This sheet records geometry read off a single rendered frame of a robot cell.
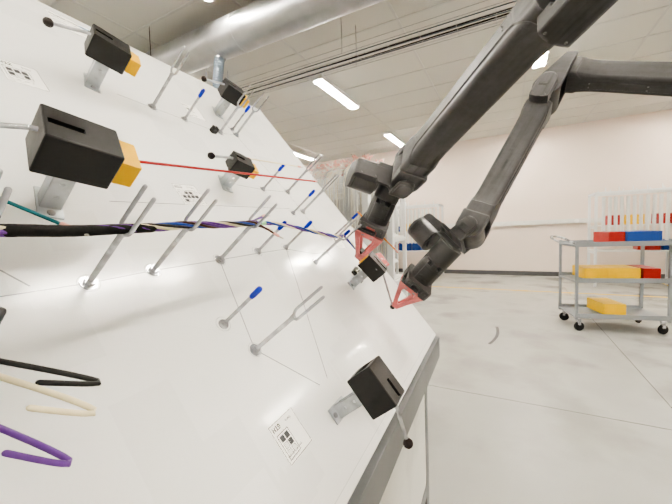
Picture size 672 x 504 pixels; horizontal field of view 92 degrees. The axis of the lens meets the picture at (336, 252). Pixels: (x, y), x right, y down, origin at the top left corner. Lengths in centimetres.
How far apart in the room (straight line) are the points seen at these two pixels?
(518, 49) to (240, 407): 53
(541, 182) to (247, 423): 861
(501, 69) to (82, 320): 55
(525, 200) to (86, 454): 868
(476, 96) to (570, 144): 848
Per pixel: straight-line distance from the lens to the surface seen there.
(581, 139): 904
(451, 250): 74
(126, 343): 41
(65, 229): 35
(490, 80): 52
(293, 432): 47
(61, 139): 41
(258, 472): 43
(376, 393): 48
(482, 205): 78
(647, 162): 917
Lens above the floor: 120
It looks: 4 degrees down
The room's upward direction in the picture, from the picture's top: 2 degrees counter-clockwise
